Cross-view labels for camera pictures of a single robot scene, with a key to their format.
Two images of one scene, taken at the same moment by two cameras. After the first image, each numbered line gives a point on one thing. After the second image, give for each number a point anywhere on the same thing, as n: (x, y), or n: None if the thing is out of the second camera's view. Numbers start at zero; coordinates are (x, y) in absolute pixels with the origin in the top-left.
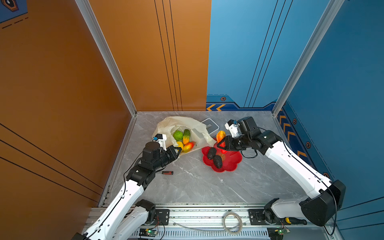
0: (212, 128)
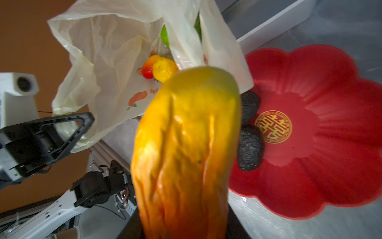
0: (255, 22)
